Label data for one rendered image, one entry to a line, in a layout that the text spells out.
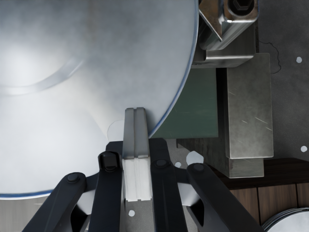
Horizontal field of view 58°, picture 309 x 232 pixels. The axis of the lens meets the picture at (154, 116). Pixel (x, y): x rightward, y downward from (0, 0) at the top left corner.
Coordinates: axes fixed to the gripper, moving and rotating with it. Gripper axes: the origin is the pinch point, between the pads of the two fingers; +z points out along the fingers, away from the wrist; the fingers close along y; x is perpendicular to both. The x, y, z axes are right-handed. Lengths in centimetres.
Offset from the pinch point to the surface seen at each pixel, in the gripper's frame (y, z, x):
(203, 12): 5.8, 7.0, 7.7
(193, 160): 6.8, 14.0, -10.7
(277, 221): 30, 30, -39
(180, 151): 14, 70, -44
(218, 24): 7.0, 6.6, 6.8
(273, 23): 51, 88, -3
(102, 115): -2.7, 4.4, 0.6
